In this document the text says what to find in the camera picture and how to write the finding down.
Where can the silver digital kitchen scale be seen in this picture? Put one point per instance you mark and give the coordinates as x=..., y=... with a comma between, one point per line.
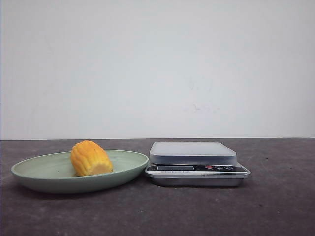
x=195, y=164

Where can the yellow corn cob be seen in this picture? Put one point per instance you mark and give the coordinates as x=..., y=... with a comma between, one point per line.
x=88, y=158

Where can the light green plate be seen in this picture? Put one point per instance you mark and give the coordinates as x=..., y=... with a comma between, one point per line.
x=54, y=173

